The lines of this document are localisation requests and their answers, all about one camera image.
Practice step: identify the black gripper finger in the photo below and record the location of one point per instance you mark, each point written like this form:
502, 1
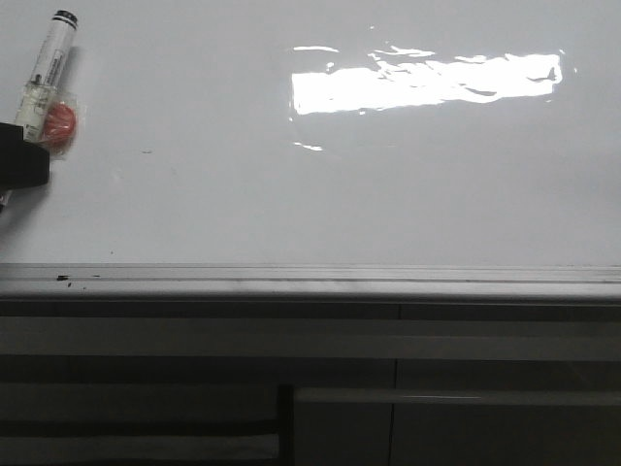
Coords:
23, 164

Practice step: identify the red magnet taped to marker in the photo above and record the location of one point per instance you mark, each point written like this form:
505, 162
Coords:
62, 125

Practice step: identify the white whiteboard marker pen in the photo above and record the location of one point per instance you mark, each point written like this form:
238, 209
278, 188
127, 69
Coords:
44, 81

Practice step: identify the white whiteboard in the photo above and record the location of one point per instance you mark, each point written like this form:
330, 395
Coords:
431, 133

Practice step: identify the aluminium whiteboard tray rail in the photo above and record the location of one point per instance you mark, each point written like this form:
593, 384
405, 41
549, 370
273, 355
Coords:
191, 282

